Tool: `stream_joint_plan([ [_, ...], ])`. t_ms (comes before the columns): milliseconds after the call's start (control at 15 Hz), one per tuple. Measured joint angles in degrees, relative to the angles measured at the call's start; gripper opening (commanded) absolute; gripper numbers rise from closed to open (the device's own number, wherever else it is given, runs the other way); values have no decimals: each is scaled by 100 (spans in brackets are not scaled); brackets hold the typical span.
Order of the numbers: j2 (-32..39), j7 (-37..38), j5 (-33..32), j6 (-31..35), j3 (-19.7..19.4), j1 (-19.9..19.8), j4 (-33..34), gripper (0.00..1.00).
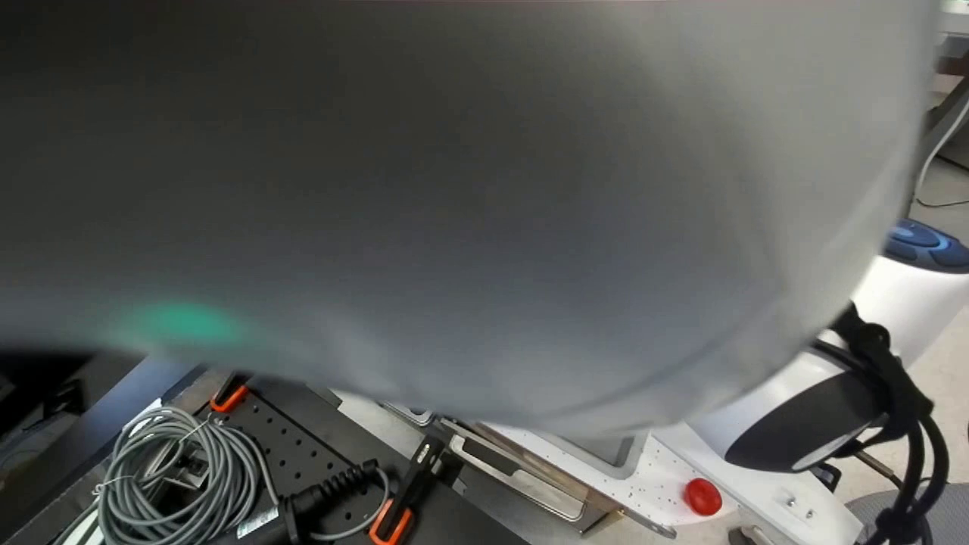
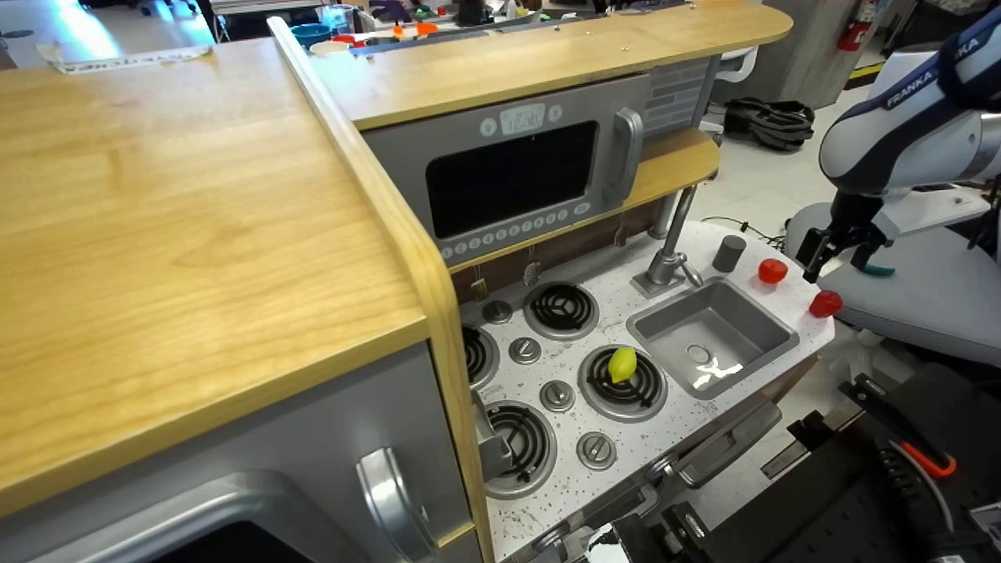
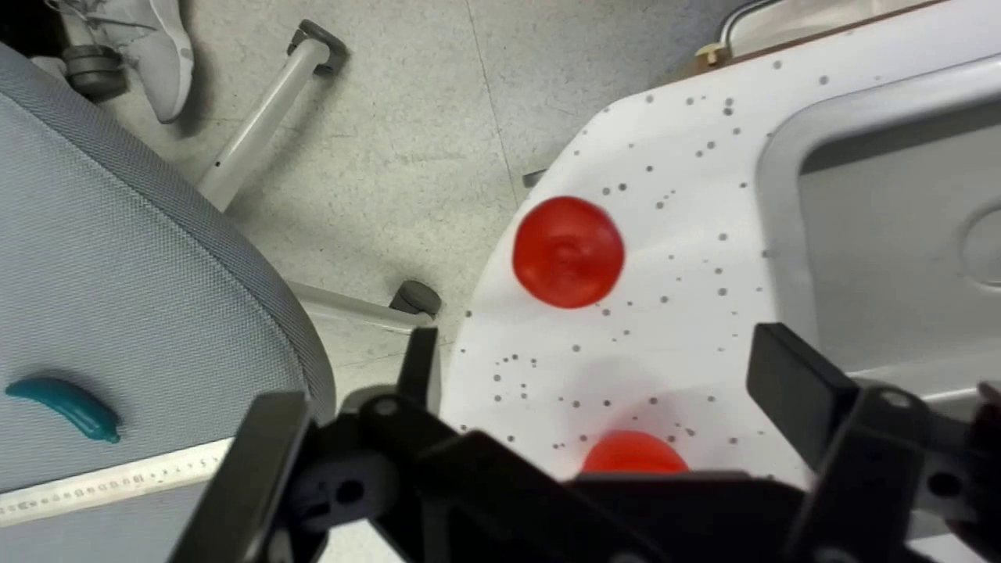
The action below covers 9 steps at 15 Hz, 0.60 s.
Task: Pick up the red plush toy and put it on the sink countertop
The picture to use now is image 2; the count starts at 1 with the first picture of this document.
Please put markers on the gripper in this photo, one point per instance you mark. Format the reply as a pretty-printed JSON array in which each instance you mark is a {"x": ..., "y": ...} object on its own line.
[{"x": 854, "y": 209}]

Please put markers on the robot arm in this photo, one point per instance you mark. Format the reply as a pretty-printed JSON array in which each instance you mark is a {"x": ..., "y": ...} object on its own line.
[{"x": 899, "y": 148}]

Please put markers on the red plush toy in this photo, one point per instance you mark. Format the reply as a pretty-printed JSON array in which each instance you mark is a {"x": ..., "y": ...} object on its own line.
[
  {"x": 773, "y": 270},
  {"x": 826, "y": 303}
]

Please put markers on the silver toy sink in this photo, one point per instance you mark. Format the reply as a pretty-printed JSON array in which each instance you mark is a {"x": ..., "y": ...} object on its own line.
[{"x": 735, "y": 328}]

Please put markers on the silver toy tap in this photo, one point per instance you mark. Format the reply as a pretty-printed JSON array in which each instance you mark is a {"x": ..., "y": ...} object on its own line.
[{"x": 669, "y": 262}]

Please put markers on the toy stove burner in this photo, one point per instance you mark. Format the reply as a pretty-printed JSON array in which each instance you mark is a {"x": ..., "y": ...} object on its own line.
[
  {"x": 522, "y": 446},
  {"x": 649, "y": 387},
  {"x": 561, "y": 309},
  {"x": 477, "y": 356}
]

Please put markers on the yellow-green lemon toy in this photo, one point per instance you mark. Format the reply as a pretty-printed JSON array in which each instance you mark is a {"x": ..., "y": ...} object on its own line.
[{"x": 622, "y": 365}]

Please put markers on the wooden toy kitchen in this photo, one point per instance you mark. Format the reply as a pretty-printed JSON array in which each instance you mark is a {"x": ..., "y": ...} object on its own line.
[{"x": 235, "y": 195}]

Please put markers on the grey cylinder block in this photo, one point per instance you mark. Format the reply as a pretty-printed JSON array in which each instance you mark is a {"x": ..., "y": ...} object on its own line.
[{"x": 729, "y": 254}]

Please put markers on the black bag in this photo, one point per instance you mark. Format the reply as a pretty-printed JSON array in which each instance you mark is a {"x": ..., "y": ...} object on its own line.
[{"x": 770, "y": 123}]

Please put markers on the grey cabinet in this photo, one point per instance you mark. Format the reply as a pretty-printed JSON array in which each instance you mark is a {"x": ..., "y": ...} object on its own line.
[{"x": 790, "y": 55}]

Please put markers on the red fire extinguisher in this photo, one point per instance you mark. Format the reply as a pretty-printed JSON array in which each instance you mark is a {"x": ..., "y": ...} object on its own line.
[{"x": 855, "y": 30}]

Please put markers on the silver stove knob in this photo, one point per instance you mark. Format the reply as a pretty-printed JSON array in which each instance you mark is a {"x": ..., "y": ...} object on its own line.
[
  {"x": 497, "y": 312},
  {"x": 557, "y": 396},
  {"x": 597, "y": 451},
  {"x": 525, "y": 350}
]

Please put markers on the grey microwave door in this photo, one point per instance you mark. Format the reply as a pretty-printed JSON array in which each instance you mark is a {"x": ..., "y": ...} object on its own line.
[{"x": 461, "y": 141}]

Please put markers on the grey fridge door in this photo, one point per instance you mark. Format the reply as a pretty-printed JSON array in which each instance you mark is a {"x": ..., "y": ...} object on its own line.
[{"x": 313, "y": 446}]

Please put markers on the blue bowl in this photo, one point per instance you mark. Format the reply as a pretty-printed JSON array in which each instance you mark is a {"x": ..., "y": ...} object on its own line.
[{"x": 310, "y": 34}]

